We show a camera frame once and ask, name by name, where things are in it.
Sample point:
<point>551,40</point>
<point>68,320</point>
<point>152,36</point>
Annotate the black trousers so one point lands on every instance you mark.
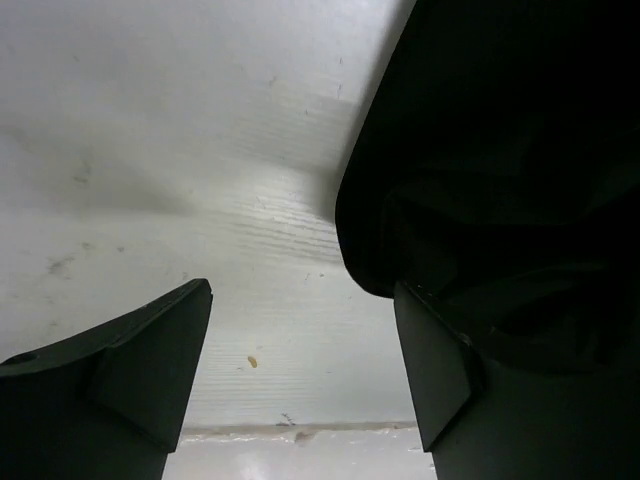
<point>497,174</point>

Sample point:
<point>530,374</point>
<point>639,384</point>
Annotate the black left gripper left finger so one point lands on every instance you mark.
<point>107,403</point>

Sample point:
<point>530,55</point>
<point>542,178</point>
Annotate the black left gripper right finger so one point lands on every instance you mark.
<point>481,418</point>

